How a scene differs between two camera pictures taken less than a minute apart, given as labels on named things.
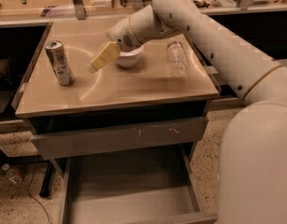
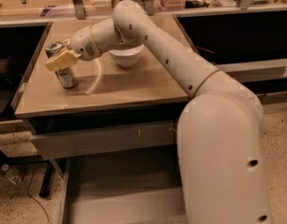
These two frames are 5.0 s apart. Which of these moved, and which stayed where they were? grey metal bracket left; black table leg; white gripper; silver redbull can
Moved: white gripper
Stayed: silver redbull can; black table leg; grey metal bracket left
